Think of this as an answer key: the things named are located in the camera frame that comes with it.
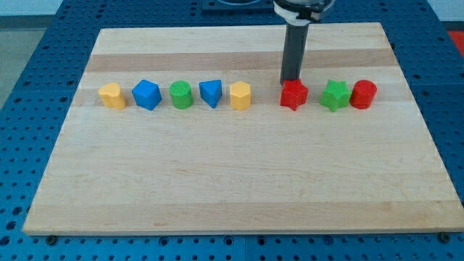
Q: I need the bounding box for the red star block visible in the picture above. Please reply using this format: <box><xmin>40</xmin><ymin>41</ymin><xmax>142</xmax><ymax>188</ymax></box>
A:
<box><xmin>280</xmin><ymin>79</ymin><xmax>310</xmax><ymax>111</ymax></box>

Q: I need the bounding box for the yellow hexagon block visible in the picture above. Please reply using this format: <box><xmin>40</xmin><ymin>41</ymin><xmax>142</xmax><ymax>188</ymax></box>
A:
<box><xmin>230</xmin><ymin>81</ymin><xmax>251</xmax><ymax>110</ymax></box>

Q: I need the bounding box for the blue triangle block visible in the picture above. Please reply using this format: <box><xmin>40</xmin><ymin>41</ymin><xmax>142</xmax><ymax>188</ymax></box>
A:
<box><xmin>199</xmin><ymin>80</ymin><xmax>223</xmax><ymax>109</ymax></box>

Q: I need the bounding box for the wooden board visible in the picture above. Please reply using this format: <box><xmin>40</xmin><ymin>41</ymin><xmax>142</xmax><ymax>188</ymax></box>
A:
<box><xmin>23</xmin><ymin>22</ymin><xmax>463</xmax><ymax>236</ymax></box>

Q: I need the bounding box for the green cylinder block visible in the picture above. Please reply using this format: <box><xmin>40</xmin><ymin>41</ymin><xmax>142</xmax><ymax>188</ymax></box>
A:
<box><xmin>169</xmin><ymin>80</ymin><xmax>193</xmax><ymax>109</ymax></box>

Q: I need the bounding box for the blue cube block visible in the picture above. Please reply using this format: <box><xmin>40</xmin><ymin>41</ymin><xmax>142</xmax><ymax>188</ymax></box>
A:
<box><xmin>131</xmin><ymin>80</ymin><xmax>162</xmax><ymax>110</ymax></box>

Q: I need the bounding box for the green star block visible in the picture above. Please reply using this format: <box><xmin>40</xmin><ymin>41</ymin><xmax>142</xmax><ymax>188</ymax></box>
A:
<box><xmin>320</xmin><ymin>80</ymin><xmax>352</xmax><ymax>112</ymax></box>

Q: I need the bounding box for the yellow heart block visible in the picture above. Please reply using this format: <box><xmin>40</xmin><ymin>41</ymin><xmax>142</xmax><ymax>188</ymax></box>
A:
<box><xmin>98</xmin><ymin>83</ymin><xmax>127</xmax><ymax>109</ymax></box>

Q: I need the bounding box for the red cylinder block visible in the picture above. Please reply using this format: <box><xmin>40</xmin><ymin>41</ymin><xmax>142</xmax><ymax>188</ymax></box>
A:
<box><xmin>349</xmin><ymin>80</ymin><xmax>377</xmax><ymax>109</ymax></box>

